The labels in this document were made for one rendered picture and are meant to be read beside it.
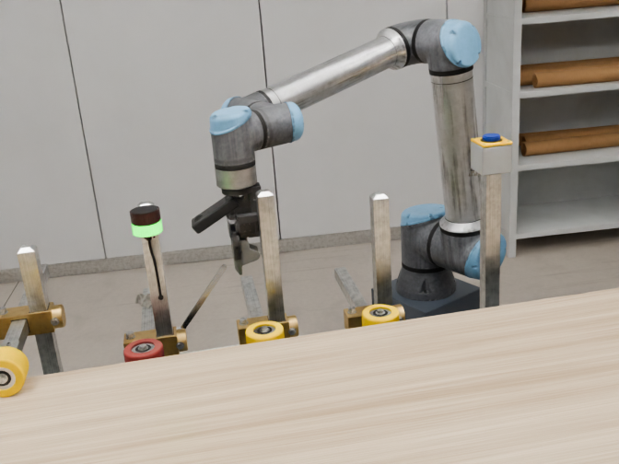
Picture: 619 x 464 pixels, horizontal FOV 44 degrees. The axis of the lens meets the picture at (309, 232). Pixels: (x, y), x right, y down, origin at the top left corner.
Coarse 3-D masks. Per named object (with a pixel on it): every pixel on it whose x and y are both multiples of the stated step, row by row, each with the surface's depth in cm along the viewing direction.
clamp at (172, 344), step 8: (176, 328) 170; (136, 336) 167; (144, 336) 167; (152, 336) 167; (168, 336) 166; (176, 336) 166; (184, 336) 167; (168, 344) 166; (176, 344) 167; (184, 344) 167; (168, 352) 167; (176, 352) 167
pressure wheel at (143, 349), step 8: (128, 344) 156; (136, 344) 156; (144, 344) 155; (152, 344) 156; (160, 344) 155; (128, 352) 153; (136, 352) 153; (144, 352) 153; (152, 352) 152; (160, 352) 154; (128, 360) 152; (136, 360) 151
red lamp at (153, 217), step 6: (132, 216) 151; (138, 216) 151; (144, 216) 151; (150, 216) 151; (156, 216) 152; (132, 222) 152; (138, 222) 151; (144, 222) 151; (150, 222) 151; (156, 222) 152
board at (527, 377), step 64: (448, 320) 157; (512, 320) 155; (576, 320) 153; (64, 384) 144; (128, 384) 143; (192, 384) 141; (256, 384) 139; (320, 384) 138; (384, 384) 136; (448, 384) 135; (512, 384) 133; (576, 384) 132; (0, 448) 126; (64, 448) 125; (128, 448) 124; (192, 448) 122; (256, 448) 121; (320, 448) 120; (384, 448) 119; (448, 448) 118; (512, 448) 117; (576, 448) 116
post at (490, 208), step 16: (496, 176) 168; (496, 192) 170; (480, 208) 174; (496, 208) 171; (480, 224) 175; (496, 224) 172; (480, 240) 177; (496, 240) 174; (480, 256) 178; (496, 256) 175; (480, 272) 179; (496, 272) 176; (480, 288) 181; (496, 288) 178; (480, 304) 182; (496, 304) 179
